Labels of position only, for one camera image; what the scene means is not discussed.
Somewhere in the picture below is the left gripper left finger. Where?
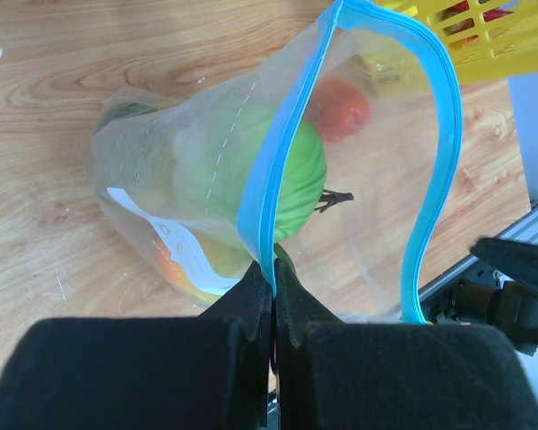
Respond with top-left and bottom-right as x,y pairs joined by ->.
0,264 -> 272,429

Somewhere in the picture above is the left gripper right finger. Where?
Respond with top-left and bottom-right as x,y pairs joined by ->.
274,260 -> 538,429

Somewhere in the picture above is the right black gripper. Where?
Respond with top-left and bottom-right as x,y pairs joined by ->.
450,237 -> 538,356

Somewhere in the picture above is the green yellow mango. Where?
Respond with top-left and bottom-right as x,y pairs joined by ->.
152,236 -> 252,305

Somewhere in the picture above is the green longan bunch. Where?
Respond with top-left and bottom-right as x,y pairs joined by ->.
315,190 -> 354,213

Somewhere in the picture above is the green cabbage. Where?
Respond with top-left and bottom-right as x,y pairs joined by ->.
171,98 -> 327,247

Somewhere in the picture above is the clear zip top bag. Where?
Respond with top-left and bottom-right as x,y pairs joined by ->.
89,1 -> 463,323

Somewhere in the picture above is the red bell pepper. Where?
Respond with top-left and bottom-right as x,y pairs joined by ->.
306,77 -> 371,142

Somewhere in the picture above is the yellow plastic basket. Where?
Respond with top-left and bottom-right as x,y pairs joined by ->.
376,1 -> 538,84

